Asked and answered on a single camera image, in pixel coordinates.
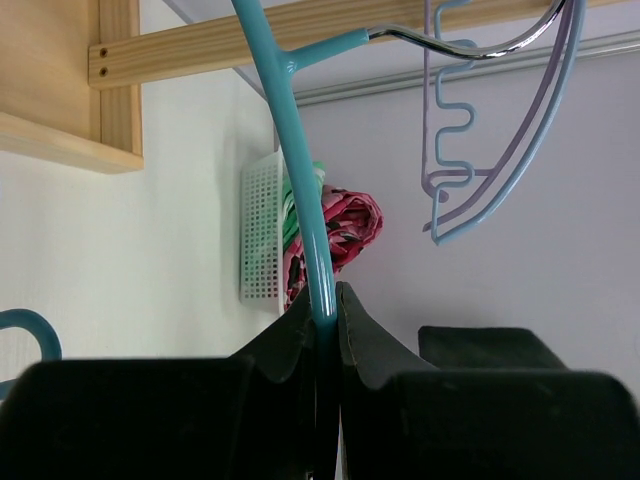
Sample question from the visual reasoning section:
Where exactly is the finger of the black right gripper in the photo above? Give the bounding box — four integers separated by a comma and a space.
418, 326, 566, 370

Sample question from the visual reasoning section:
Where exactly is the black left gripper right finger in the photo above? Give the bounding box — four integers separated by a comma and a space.
337, 282, 639, 479

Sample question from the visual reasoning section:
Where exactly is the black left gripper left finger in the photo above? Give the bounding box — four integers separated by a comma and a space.
1, 293, 316, 479

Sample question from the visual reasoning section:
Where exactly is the teal blue hanger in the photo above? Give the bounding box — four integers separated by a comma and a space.
1, 1, 572, 394

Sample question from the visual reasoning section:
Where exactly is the lilac hanger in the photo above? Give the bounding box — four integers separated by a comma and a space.
421, 0, 576, 232

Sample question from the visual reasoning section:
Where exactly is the light blue hanger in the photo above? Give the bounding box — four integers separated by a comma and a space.
424, 1, 586, 245

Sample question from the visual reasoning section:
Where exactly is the pink camouflage garment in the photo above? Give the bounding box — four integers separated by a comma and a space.
283, 185, 384, 309

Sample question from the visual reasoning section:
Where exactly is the green white garment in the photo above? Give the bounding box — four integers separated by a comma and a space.
282, 161, 326, 250

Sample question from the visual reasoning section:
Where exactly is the white plastic basket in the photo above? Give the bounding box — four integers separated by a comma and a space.
240, 150, 285, 316

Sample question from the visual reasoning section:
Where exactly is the wooden clothes rack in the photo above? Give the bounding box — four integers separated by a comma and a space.
1, 1, 568, 174

